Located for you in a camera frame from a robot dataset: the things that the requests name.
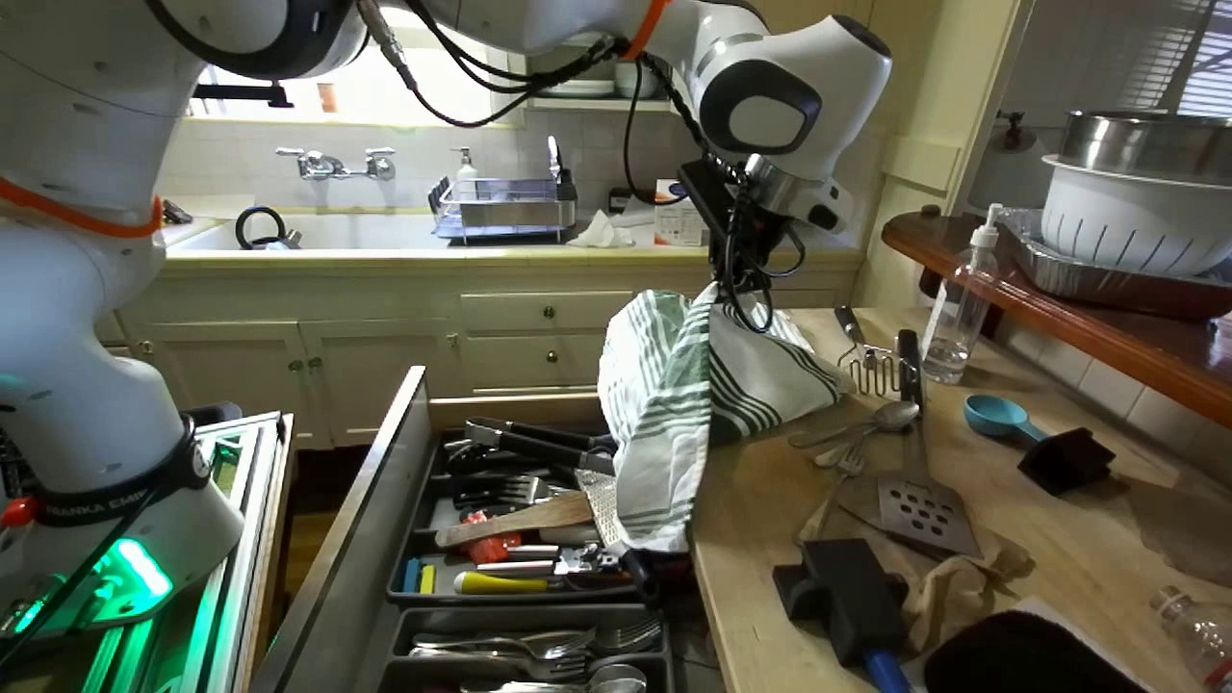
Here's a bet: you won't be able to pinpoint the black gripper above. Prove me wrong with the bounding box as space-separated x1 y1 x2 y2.
711 177 790 337

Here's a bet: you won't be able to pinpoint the white green striped towel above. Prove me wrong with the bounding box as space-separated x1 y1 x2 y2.
595 280 849 560

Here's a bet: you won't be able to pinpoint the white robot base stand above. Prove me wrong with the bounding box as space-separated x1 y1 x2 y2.
0 403 300 693

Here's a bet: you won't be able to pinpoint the white crumpled cloth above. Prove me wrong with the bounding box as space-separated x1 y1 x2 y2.
568 206 711 253

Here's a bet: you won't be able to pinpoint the metal serving spoon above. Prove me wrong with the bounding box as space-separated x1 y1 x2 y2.
790 398 930 456

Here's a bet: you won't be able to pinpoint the clear spray bottle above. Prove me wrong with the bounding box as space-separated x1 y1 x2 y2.
918 199 1014 389

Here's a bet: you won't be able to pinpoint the thin metal utensil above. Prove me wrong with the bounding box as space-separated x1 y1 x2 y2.
796 439 895 546

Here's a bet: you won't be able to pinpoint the black grey tongs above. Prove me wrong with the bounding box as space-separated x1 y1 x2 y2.
464 417 622 469

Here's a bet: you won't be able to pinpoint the metal dish rack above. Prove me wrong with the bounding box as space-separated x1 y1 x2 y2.
424 133 584 251

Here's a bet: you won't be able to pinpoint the slotted metal spatula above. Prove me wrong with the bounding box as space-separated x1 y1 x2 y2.
876 328 984 560

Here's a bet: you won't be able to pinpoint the metal baking tray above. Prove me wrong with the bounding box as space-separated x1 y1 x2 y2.
998 207 1232 308

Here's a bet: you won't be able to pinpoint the white soap bottle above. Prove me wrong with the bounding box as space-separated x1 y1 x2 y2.
451 145 480 206

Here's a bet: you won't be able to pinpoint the metal can opener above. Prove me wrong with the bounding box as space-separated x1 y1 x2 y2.
511 541 636 586

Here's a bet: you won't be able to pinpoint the wooden spatula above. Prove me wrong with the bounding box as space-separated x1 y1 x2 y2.
433 488 596 556

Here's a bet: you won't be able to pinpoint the small black block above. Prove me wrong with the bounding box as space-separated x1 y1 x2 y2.
1018 424 1120 502

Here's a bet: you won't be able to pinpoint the red plastic utensil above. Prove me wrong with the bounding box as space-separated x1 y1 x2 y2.
468 530 529 565

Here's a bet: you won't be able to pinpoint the brown paper bag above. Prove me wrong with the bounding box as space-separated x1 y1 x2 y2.
895 530 1040 646

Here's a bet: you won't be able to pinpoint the white kitchen cabinet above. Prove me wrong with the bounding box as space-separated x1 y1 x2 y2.
112 246 867 456

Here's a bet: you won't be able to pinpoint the white plastic colander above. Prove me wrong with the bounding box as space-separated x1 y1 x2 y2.
1037 151 1232 280

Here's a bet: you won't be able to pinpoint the dark utensil tray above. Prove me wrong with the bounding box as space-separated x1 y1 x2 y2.
384 432 656 607

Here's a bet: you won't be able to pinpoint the large metal spoon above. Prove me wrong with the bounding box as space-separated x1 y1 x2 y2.
419 652 656 693

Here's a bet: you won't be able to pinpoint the metal fork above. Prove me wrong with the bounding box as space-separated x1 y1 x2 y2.
407 625 601 661

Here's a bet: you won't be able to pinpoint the steel cooking pot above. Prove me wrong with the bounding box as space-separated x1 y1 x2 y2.
1054 106 1232 184

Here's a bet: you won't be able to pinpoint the grey cutlery tray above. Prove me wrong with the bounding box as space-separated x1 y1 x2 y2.
382 602 681 693

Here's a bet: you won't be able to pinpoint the chrome sink faucet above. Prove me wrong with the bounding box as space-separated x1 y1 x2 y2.
274 139 406 190

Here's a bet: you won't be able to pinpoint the flat black pouch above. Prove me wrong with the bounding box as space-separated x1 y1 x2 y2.
922 606 1150 693

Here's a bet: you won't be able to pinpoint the wooden kitchen drawer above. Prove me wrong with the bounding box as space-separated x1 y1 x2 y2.
252 362 705 693

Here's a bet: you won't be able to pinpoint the window blinds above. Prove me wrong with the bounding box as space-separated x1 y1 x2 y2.
1159 0 1232 127

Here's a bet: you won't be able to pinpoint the clear plastic bottle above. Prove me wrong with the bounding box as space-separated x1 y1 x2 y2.
1143 582 1232 693

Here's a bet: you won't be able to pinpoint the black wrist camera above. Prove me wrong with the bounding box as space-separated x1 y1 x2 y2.
676 154 745 253

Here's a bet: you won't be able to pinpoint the metal wire masher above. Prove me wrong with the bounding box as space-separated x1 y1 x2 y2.
827 302 905 400

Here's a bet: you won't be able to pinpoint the black tool blue handle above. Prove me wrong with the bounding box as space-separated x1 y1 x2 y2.
770 536 922 693

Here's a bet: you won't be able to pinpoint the dark wall hook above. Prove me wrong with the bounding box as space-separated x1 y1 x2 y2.
990 106 1040 157

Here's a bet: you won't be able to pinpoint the wooden wall shelf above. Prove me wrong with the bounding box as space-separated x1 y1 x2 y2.
880 207 1232 432

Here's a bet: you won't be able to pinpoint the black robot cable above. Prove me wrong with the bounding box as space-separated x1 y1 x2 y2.
351 0 685 134

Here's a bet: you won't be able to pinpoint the yellow handled peeler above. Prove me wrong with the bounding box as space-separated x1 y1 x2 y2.
451 565 557 598

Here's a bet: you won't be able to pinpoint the black hose loop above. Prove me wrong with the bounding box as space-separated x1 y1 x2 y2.
233 199 300 253

